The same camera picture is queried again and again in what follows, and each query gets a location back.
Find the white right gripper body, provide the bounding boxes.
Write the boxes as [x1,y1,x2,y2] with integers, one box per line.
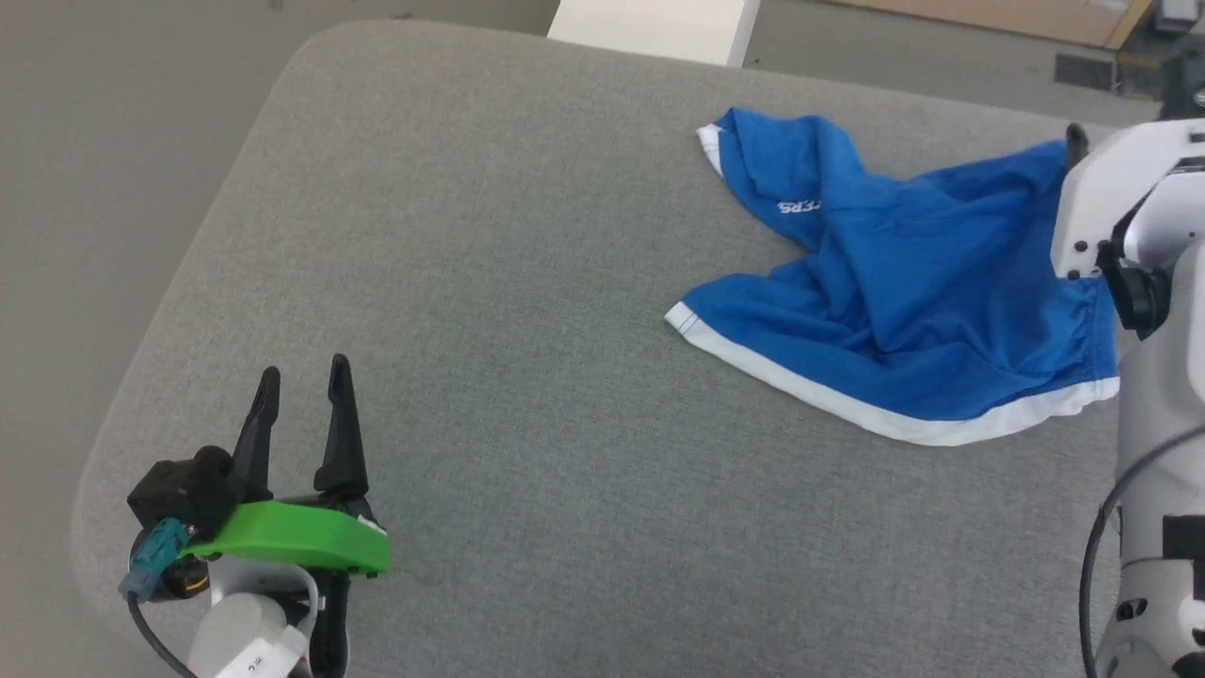
[1051,118,1205,282]

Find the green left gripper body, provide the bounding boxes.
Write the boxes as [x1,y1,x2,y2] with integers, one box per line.
[182,492,393,577]

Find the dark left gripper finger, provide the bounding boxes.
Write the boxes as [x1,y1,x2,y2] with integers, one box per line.
[230,366,282,504]
[313,353,371,509]

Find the blue shorts with white trim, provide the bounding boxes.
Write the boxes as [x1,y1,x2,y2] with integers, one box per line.
[665,106,1122,447]

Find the white box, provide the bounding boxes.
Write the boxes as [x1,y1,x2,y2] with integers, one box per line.
[547,0,763,68]

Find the dark equipment frame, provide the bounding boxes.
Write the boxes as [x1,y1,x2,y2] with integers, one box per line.
[1116,0,1205,121]

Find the teal cable connector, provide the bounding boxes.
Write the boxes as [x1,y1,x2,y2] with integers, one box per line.
[119,517,195,601]

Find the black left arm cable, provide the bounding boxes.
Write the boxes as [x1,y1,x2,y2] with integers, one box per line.
[126,595,201,678]

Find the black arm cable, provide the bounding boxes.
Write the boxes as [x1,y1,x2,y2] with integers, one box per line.
[1079,424,1205,678]
[126,595,201,678]

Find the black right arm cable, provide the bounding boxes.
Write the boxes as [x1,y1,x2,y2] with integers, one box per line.
[1079,424,1205,678]

